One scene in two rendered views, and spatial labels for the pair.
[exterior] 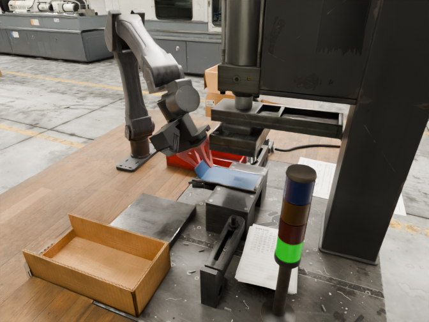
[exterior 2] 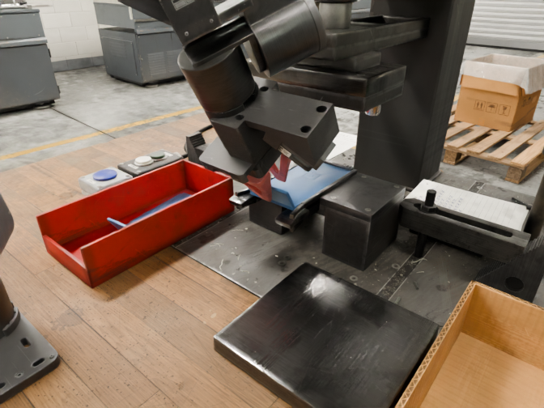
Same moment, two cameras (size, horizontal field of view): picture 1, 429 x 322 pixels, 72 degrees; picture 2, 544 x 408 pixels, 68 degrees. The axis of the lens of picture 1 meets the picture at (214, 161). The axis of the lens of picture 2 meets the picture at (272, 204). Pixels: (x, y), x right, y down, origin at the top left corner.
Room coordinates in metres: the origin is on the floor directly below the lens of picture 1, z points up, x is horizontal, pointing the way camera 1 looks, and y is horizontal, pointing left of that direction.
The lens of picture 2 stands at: (0.52, 0.45, 1.23)
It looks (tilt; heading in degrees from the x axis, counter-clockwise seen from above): 29 degrees down; 288
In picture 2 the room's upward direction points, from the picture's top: straight up
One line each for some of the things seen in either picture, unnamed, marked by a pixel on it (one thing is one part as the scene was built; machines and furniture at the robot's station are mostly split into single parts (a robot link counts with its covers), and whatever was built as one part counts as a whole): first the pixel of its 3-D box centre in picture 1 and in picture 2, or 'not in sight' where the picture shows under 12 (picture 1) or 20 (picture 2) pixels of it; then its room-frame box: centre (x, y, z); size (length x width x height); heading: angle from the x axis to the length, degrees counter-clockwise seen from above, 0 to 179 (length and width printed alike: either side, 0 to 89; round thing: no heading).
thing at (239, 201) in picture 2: not in sight; (254, 193); (0.69, 0.00, 0.98); 0.07 x 0.02 x 0.01; 69
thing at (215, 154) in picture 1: (208, 155); (146, 212); (0.86, 0.02, 0.93); 0.25 x 0.12 x 0.06; 69
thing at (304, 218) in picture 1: (295, 207); not in sight; (0.33, -0.11, 1.14); 0.04 x 0.04 x 0.03
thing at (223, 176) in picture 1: (227, 172); (300, 175); (0.64, -0.03, 1.00); 0.15 x 0.07 x 0.03; 69
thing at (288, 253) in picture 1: (289, 245); not in sight; (0.33, -0.11, 1.07); 0.04 x 0.04 x 0.03
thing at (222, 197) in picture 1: (239, 184); (323, 181); (0.61, -0.06, 0.98); 0.20 x 0.10 x 0.01; 159
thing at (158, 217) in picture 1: (152, 221); (327, 337); (0.56, 0.15, 0.91); 0.17 x 0.16 x 0.02; 159
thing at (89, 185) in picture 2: not in sight; (108, 191); (1.00, -0.07, 0.90); 0.07 x 0.07 x 0.06; 69
